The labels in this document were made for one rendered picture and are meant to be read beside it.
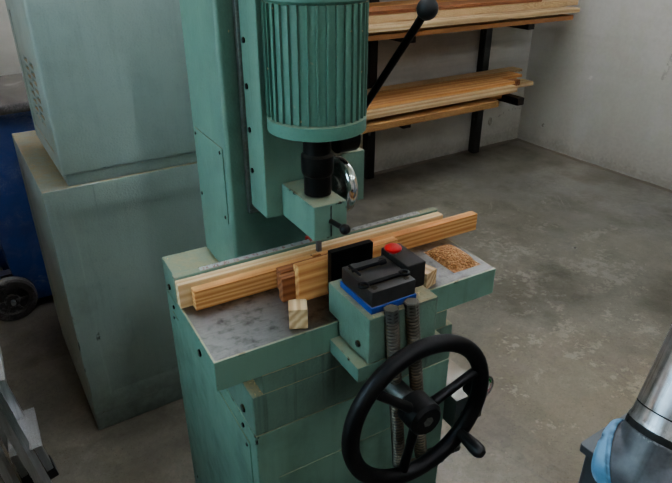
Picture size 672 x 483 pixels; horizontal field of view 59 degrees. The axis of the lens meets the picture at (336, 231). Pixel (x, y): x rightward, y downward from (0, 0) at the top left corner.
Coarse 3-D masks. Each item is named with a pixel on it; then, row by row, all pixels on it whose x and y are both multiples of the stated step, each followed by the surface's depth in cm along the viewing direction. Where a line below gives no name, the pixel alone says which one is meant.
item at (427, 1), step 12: (420, 0) 93; (432, 0) 92; (420, 12) 93; (432, 12) 93; (420, 24) 96; (408, 36) 99; (396, 60) 104; (384, 72) 107; (372, 96) 113; (336, 144) 125; (348, 144) 124
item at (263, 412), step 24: (168, 264) 142; (192, 264) 142; (168, 288) 144; (432, 360) 122; (240, 384) 106; (312, 384) 107; (336, 384) 110; (360, 384) 113; (240, 408) 110; (264, 408) 103; (288, 408) 106; (312, 408) 109; (264, 432) 106
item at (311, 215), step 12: (300, 180) 118; (288, 192) 114; (300, 192) 112; (288, 204) 116; (300, 204) 111; (312, 204) 107; (324, 204) 107; (336, 204) 108; (288, 216) 117; (300, 216) 112; (312, 216) 107; (324, 216) 108; (336, 216) 109; (300, 228) 113; (312, 228) 109; (324, 228) 109; (336, 228) 110
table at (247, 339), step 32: (448, 288) 115; (480, 288) 120; (192, 320) 104; (224, 320) 104; (256, 320) 104; (288, 320) 104; (320, 320) 104; (224, 352) 96; (256, 352) 97; (288, 352) 101; (320, 352) 105; (352, 352) 101; (224, 384) 97
